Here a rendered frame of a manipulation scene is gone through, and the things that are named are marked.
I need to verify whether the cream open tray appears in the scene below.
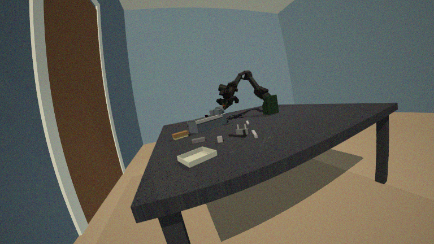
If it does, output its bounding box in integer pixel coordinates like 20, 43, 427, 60
177, 147, 218, 168

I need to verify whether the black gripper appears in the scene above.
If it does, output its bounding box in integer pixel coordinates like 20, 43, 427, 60
216, 91, 239, 110

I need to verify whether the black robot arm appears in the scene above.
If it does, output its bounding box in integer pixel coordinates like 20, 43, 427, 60
218, 71, 270, 100

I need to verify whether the tan rectangular block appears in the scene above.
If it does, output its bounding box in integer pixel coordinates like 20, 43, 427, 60
172, 130, 189, 140

